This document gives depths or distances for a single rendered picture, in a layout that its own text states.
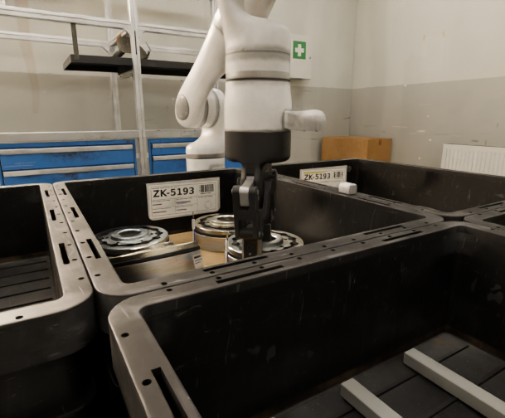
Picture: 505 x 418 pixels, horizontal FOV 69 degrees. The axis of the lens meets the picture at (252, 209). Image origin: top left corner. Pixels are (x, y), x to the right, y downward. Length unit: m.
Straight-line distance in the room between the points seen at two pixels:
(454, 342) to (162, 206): 0.43
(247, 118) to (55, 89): 2.86
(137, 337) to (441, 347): 0.27
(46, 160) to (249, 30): 2.02
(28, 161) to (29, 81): 0.98
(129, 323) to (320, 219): 0.34
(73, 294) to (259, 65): 0.27
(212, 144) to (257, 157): 0.48
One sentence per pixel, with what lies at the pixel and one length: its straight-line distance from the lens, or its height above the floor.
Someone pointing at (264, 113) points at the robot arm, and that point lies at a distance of 0.39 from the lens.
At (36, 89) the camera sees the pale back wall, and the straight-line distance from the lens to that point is 3.19.
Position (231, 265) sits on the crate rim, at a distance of 0.23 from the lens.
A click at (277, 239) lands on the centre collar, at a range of 0.47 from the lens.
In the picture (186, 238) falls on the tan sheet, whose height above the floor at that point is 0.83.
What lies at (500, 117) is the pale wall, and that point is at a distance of 3.62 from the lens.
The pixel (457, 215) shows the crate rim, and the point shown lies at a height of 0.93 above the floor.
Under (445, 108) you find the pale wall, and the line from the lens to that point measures 3.84.
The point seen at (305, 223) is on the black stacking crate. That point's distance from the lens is 0.50.
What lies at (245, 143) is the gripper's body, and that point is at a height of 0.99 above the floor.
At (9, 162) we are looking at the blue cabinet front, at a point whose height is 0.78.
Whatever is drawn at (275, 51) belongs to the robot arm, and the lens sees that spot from 0.40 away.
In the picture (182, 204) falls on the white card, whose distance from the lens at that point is 0.61.
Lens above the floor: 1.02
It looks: 14 degrees down
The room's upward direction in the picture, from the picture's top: straight up
